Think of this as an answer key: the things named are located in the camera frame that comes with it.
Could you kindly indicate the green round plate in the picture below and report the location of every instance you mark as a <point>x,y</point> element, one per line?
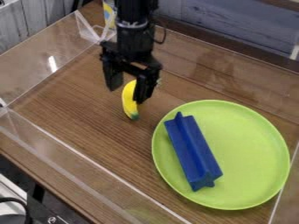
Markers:
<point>250,150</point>

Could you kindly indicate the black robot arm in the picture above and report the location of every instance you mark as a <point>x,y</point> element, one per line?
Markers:
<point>134,12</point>

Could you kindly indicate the blue plastic block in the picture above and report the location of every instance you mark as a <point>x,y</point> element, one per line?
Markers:
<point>200,164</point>

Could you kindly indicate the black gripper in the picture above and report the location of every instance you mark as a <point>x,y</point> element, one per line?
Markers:
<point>130,55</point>

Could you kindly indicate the yellow toy banana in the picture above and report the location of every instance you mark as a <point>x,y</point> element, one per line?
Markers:
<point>130,105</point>

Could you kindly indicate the white labelled canister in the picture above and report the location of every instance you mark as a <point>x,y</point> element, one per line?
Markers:
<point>110,13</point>

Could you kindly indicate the clear acrylic corner bracket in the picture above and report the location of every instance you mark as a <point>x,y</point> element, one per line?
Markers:
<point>97,33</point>

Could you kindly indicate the clear acrylic front wall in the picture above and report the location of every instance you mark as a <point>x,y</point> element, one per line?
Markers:
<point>92,155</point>

